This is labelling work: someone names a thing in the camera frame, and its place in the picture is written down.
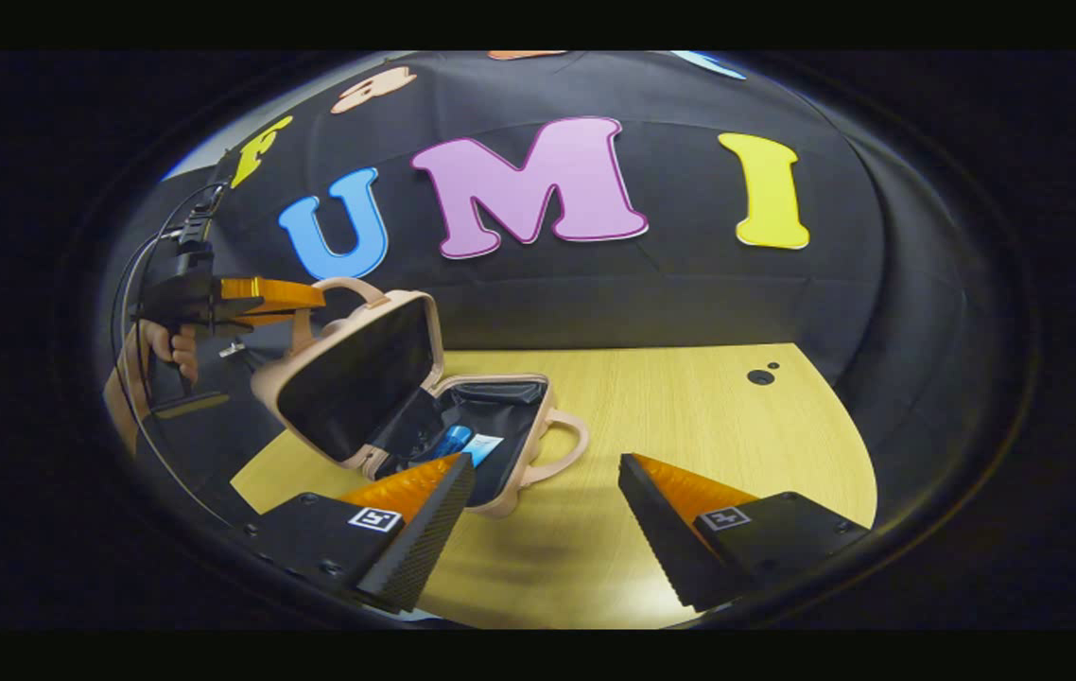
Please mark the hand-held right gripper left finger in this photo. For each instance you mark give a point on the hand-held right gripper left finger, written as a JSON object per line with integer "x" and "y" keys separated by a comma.
{"x": 425, "y": 539}

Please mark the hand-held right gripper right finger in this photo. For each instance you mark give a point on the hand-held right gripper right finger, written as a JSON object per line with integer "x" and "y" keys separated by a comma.
{"x": 661, "y": 539}

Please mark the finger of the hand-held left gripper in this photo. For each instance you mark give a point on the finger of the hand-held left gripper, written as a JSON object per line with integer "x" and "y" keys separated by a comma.
{"x": 264, "y": 317}
{"x": 273, "y": 291}

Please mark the blue skin care bottle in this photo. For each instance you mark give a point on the blue skin care bottle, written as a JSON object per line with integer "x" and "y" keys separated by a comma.
{"x": 453, "y": 442}

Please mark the pink suitcase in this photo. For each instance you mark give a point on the pink suitcase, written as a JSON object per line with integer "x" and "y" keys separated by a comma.
{"x": 358, "y": 378}

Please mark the small metal clip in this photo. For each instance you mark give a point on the small metal clip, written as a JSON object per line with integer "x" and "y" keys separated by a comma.
{"x": 234, "y": 350}

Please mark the black backdrop cloth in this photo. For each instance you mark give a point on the black backdrop cloth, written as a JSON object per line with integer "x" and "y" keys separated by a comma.
{"x": 689, "y": 293}

